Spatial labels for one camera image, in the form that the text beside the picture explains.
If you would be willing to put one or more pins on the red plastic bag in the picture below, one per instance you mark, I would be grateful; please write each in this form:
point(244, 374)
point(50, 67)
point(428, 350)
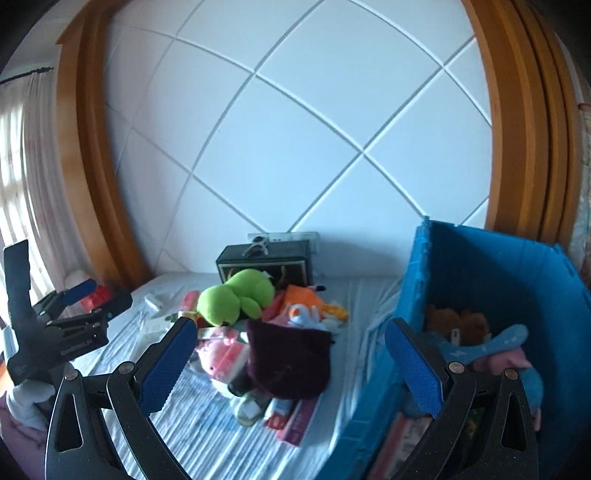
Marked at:
point(98, 297)

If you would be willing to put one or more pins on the pink tissue pack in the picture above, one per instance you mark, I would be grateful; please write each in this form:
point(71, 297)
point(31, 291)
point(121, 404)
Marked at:
point(230, 362)

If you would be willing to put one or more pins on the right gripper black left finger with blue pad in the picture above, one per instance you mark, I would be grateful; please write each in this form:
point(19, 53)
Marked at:
point(79, 445)

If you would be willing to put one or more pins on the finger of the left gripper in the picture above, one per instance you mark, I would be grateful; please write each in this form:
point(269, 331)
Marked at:
point(105, 313)
point(54, 303)

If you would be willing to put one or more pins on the black gift box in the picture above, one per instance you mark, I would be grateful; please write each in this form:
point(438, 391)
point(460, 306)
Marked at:
point(285, 262)

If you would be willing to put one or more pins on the pink pig plush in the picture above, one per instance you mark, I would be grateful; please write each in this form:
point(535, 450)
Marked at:
point(213, 342)

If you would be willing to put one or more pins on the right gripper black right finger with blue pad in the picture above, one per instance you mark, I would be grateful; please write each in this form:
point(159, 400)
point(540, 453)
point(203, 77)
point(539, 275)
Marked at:
point(482, 425)

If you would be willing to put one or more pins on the green plush toy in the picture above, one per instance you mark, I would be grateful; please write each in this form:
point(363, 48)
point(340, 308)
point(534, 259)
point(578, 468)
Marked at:
point(244, 295)

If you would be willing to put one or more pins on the blue plastic crate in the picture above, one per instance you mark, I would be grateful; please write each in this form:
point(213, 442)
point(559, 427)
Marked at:
point(510, 281)

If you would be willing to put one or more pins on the roll of tape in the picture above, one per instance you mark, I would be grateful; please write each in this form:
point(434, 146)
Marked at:
point(251, 408)

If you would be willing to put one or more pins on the brown plush toy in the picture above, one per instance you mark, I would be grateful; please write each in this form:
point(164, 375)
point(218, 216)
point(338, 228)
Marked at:
point(473, 328)

